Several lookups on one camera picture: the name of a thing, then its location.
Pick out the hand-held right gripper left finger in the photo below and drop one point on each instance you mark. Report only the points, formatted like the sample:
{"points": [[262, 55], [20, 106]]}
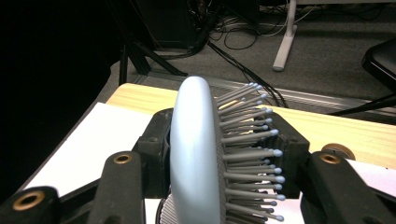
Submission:
{"points": [[121, 193]]}

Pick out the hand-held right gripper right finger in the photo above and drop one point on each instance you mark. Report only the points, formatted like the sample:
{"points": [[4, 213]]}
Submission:
{"points": [[336, 186]]}

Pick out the black chair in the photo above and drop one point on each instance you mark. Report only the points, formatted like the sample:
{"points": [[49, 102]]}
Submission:
{"points": [[383, 59]]}

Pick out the dark curtain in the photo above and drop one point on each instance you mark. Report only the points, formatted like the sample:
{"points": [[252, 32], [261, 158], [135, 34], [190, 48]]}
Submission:
{"points": [[46, 77]]}

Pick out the white table leg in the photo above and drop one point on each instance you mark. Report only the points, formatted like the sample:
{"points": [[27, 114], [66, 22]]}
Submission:
{"points": [[288, 40]]}

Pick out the black equipment case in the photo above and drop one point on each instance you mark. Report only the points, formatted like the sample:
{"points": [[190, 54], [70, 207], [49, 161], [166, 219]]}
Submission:
{"points": [[168, 25]]}

